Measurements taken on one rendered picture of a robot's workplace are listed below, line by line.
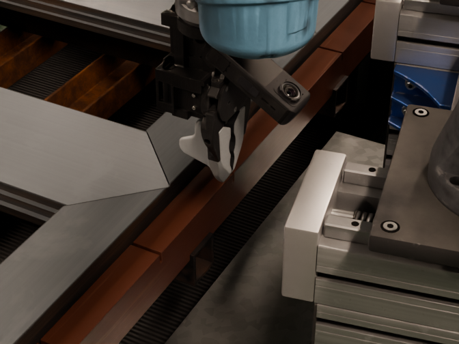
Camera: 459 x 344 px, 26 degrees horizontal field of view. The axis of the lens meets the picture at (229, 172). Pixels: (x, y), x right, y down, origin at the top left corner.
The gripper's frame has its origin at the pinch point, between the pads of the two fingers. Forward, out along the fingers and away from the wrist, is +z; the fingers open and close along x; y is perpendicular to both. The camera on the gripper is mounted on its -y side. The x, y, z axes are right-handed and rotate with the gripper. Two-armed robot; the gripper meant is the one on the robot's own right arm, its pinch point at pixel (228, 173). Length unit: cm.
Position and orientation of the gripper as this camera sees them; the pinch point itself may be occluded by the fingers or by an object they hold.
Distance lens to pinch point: 115.4
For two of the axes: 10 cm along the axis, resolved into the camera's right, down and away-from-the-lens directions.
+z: 0.0, 8.1, 5.9
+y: -8.8, -2.8, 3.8
